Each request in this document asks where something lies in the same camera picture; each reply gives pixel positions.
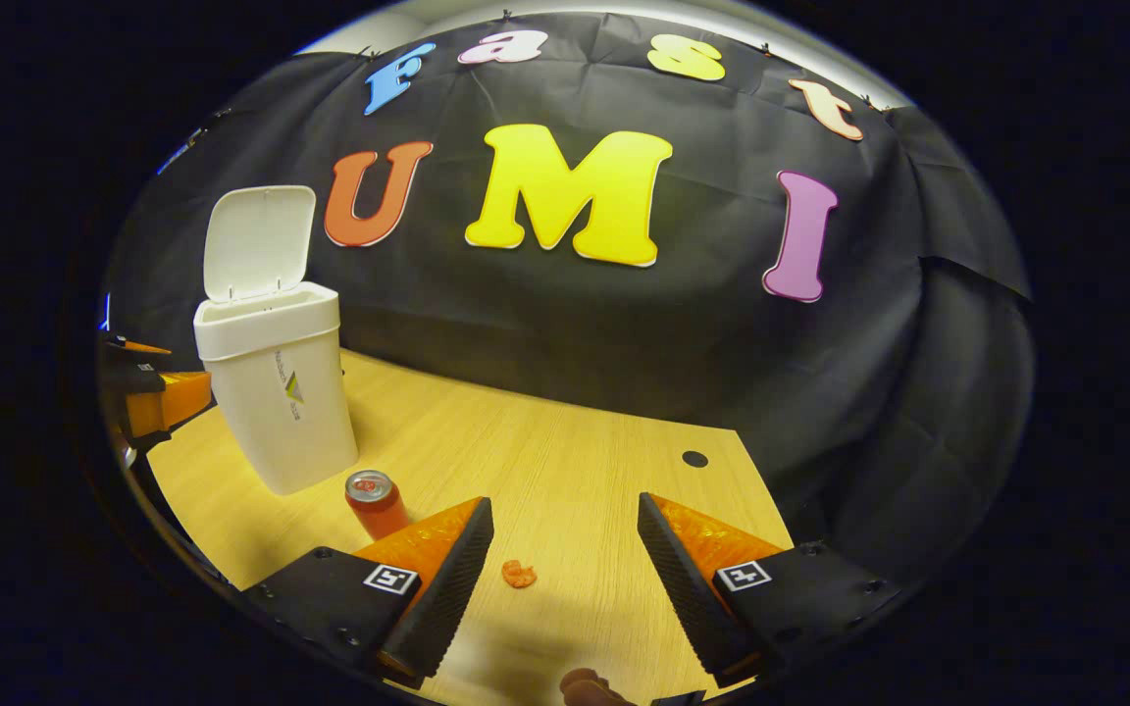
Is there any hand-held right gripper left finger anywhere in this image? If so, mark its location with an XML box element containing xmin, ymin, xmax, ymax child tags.
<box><xmin>241</xmin><ymin>495</ymin><xmax>495</xmax><ymax>690</ymax></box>

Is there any red pop can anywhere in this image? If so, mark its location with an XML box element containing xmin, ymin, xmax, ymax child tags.
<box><xmin>345</xmin><ymin>470</ymin><xmax>411</xmax><ymax>542</ymax></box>

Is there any white desktop garbage bin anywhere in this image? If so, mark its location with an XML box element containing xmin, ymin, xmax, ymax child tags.
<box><xmin>193</xmin><ymin>185</ymin><xmax>360</xmax><ymax>496</ymax></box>

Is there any wooden desktop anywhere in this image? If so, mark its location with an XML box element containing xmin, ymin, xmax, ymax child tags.
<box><xmin>146</xmin><ymin>348</ymin><xmax>796</xmax><ymax>706</ymax></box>

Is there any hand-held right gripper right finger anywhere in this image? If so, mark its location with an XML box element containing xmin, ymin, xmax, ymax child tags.
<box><xmin>637</xmin><ymin>492</ymin><xmax>919</xmax><ymax>687</ymax></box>

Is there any black backdrop cloth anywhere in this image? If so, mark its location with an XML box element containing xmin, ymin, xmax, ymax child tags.
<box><xmin>104</xmin><ymin>12</ymin><xmax>1035</xmax><ymax>589</ymax></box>

